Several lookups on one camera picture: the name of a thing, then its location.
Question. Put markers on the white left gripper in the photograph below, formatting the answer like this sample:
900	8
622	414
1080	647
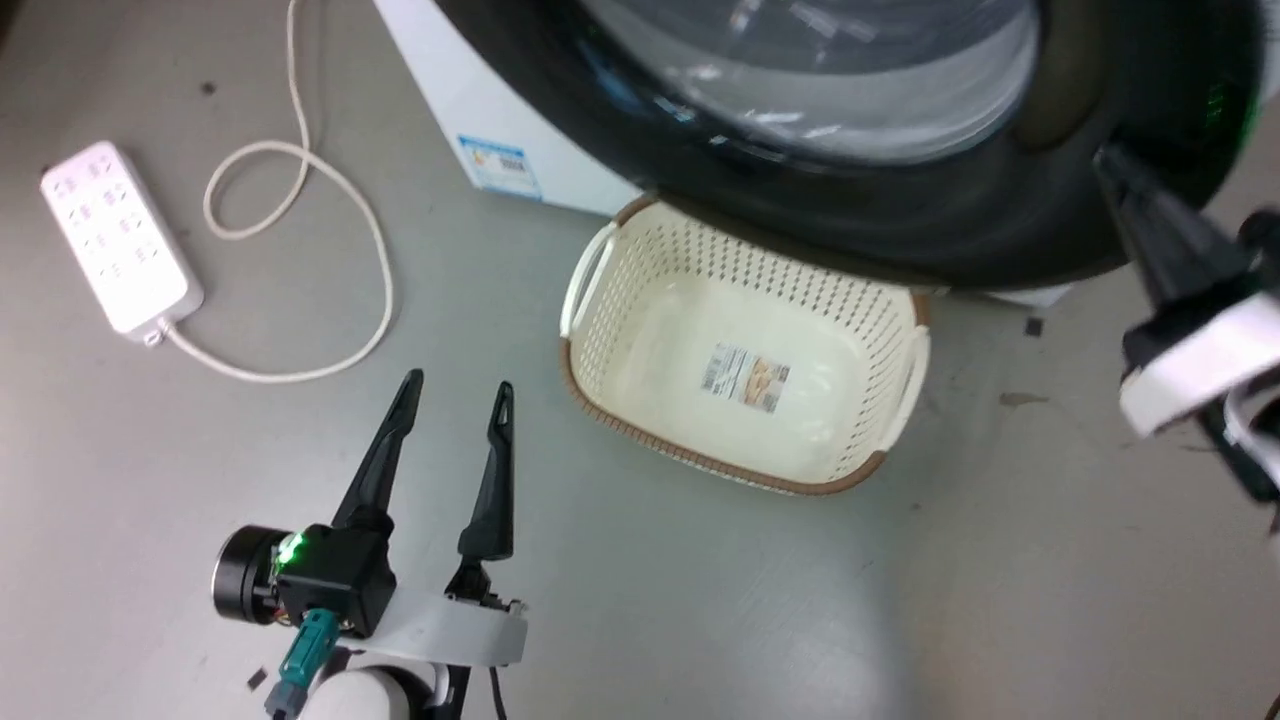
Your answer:
450	630

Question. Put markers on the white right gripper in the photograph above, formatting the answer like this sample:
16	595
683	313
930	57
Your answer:
1205	365

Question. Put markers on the black round washing machine door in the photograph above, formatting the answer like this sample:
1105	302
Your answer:
900	215

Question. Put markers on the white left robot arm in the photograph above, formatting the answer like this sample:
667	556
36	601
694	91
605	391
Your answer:
365	698

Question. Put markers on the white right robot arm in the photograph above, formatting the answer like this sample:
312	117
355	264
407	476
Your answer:
1250	440

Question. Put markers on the white washing machine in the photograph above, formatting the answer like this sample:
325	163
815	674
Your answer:
450	80

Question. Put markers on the cream perforated laundry basket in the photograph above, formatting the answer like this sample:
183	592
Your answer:
650	330

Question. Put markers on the blue energy label sticker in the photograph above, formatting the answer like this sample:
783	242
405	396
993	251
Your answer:
500	168

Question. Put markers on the printed basket label sticker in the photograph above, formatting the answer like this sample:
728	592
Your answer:
746	378

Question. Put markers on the white power strip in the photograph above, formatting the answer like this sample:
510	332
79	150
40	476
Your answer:
118	235

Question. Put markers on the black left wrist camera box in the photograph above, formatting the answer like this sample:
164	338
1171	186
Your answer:
340	580

